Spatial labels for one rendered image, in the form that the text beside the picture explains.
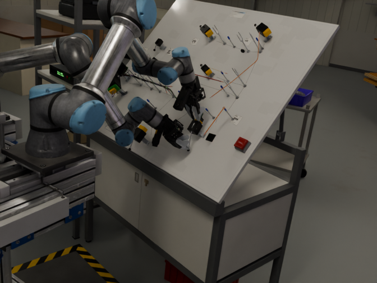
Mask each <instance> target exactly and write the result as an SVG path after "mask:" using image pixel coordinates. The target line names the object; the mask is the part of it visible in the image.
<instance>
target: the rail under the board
mask: <svg viewBox="0 0 377 283"><path fill-rule="evenodd" d="M86 136H87V137H89V138H90V139H92V140H93V141H95V142H97V143H98V144H100V145H102V146H103V147H105V148H107V149H108V150H109V151H111V152H113V153H114V154H116V155H117V156H119V157H121V158H122V159H124V160H125V161H127V162H128V163H130V164H132V165H133V166H135V167H136V168H138V169H139V170H141V171H142V172H144V173H146V174H147V175H149V176H150V177H152V178H154V179H155V180H156V181H159V182H160V183H161V184H163V185H165V186H166V187H168V188H169V189H171V190H173V191H174V192H176V193H177V194H179V195H180V196H182V197H184V198H185V199H187V200H188V201H190V202H191V203H193V204H194V205H196V206H198V207H199V208H201V209H202V210H204V211H205V212H207V213H209V214H210V215H212V216H213V217H217V216H220V215H222V214H223V211H224V204H225V201H222V202H221V204H219V203H217V202H215V201H214V200H212V199H210V198H209V197H207V196H206V195H204V194H202V193H200V192H199V191H197V190H195V189H194V188H192V187H190V186H189V185H187V184H185V183H184V182H182V181H181V180H179V179H177V178H175V177H174V176H172V175H170V174H169V173H167V172H165V171H164V170H162V169H161V168H159V167H157V166H156V165H154V164H152V163H150V162H149V161H147V160H145V159H143V158H142V157H140V156H138V155H137V154H135V153H134V152H132V151H130V150H128V149H127V148H125V147H122V146H120V145H118V144H117V143H116V142H115V141H114V140H112V139H110V138H109V137H107V136H105V135H104V134H102V133H100V132H99V131H96V132H95V133H93V134H90V135H86Z"/></svg>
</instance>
